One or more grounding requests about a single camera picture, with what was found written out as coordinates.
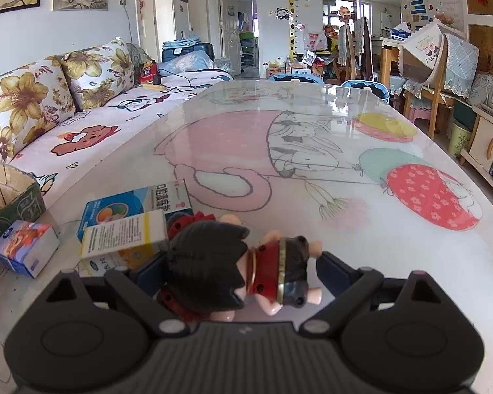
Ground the black charger cable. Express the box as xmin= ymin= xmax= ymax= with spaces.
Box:
xmin=154 ymin=70 xmax=198 ymax=93

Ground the light blue quilted cover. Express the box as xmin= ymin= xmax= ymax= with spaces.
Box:
xmin=441 ymin=33 xmax=479 ymax=99

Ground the dark blue suitcase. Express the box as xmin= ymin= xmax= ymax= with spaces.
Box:
xmin=162 ymin=41 xmax=214 ymax=64

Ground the wooden chair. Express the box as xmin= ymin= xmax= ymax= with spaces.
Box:
xmin=403 ymin=78 xmax=455 ymax=140

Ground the black-haired doll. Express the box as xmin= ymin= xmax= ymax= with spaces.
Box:
xmin=156 ymin=212 xmax=325 ymax=323

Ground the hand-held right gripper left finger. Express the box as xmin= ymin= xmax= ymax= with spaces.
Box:
xmin=45 ymin=254 xmax=187 ymax=335

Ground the light blue pillow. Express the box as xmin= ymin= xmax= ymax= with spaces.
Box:
xmin=164 ymin=53 xmax=216 ymax=75

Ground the tilted cardboard box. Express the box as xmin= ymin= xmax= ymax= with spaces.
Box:
xmin=398 ymin=22 xmax=448 ymax=83

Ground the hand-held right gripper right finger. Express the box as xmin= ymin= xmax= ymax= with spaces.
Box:
xmin=299 ymin=251 xmax=450 ymax=333

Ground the brown cardboard box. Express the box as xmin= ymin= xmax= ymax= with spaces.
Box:
xmin=0 ymin=158 xmax=46 ymax=284

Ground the wooden dining table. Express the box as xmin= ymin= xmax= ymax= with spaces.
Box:
xmin=380 ymin=37 xmax=407 ymax=91

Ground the blue and orange medicine box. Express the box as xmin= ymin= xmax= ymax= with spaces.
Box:
xmin=77 ymin=180 xmax=194 ymax=243

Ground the green waste bin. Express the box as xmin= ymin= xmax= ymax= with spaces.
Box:
xmin=450 ymin=121 xmax=473 ymax=157

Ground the white and blue box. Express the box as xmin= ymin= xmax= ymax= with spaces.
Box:
xmin=80 ymin=242 xmax=165 ymax=277

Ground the small floral cushion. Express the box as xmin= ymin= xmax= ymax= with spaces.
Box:
xmin=61 ymin=39 xmax=134 ymax=111

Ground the cream television cabinet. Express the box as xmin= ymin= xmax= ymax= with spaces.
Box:
xmin=460 ymin=107 xmax=493 ymax=206

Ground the blue plastic stool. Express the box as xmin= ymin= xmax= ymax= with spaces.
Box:
xmin=341 ymin=80 xmax=391 ymax=105
xmin=269 ymin=73 xmax=323 ymax=83

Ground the sofa with cartoon cover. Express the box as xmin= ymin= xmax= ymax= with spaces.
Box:
xmin=0 ymin=39 xmax=235 ymax=214

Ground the giraffe height chart sticker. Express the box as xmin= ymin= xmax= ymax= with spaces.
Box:
xmin=283 ymin=0 xmax=307 ymax=60

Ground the white and yellow medicine box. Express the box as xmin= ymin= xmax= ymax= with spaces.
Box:
xmin=79 ymin=210 xmax=171 ymax=261

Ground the small blue cartoon box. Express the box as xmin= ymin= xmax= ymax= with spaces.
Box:
xmin=0 ymin=219 xmax=60 ymax=278

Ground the large floral cushion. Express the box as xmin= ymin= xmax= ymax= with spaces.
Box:
xmin=0 ymin=59 xmax=77 ymax=163

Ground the red snack box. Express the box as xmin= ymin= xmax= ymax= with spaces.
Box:
xmin=140 ymin=61 xmax=159 ymax=83

